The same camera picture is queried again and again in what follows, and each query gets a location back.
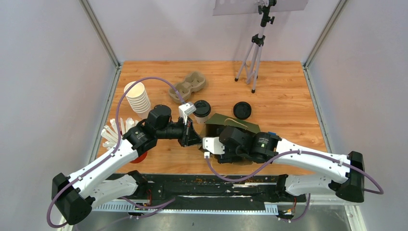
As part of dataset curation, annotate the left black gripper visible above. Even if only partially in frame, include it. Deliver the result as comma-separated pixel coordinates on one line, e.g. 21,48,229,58
156,116,203,148

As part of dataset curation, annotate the white paper coffee cup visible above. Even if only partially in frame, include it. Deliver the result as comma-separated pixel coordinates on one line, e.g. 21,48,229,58
194,115,209,124

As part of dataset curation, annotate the green paper bag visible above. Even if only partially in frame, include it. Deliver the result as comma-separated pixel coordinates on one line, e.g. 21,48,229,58
199,113,261,166

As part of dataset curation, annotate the black plastic cup lid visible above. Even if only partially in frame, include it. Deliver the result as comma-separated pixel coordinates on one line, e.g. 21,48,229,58
193,100,211,117

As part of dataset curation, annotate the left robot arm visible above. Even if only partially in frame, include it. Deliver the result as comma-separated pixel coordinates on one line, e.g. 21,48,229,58
49,102,202,225

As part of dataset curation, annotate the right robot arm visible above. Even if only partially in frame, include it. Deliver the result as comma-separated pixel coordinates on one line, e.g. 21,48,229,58
203,126,365,203

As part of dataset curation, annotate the stack of black lids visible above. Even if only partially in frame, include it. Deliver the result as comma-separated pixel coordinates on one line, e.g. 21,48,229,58
233,102,252,120

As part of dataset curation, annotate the red cup holder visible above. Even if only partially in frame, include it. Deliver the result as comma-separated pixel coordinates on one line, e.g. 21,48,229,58
130,152,147,164

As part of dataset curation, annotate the cardboard cup carrier tray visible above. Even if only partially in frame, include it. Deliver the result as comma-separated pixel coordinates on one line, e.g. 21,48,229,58
168,71,206,104

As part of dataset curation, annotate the stack of white paper cups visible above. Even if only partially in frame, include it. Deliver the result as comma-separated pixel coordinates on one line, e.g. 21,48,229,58
126,82,151,119

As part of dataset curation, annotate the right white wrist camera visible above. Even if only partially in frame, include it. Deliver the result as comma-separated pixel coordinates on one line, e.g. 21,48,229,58
202,137,225,158

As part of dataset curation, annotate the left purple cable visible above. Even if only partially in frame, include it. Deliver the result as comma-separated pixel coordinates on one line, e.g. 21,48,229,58
47,77,187,229

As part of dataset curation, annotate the purple cable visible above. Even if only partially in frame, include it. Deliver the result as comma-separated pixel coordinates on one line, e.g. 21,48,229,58
47,77,187,229
205,150,384,195

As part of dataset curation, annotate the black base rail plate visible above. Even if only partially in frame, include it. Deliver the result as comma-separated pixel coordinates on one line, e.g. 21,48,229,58
95,173,308,213

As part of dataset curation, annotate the camera tripod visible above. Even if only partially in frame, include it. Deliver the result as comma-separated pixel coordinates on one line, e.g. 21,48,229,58
234,0,277,94

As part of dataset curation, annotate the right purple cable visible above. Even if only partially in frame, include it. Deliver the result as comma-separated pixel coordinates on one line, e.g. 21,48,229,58
205,150,384,195

